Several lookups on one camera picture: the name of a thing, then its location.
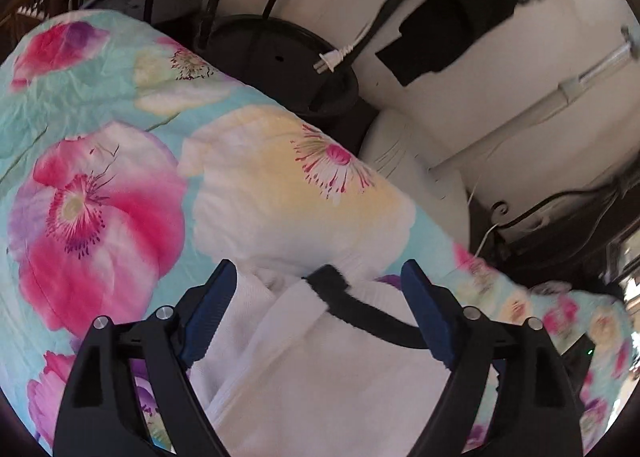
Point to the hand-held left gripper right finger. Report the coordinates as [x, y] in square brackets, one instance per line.
[427, 312]

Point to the black hanging clothes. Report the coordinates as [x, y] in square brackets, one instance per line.
[450, 27]

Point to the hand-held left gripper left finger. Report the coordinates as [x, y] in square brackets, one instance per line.
[210, 312]

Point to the white standing fan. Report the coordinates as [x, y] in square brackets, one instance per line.
[410, 162]

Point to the floral blanket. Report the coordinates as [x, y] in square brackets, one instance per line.
[100, 212]

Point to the white sweater with black trim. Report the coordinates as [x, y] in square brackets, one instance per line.
[325, 387]

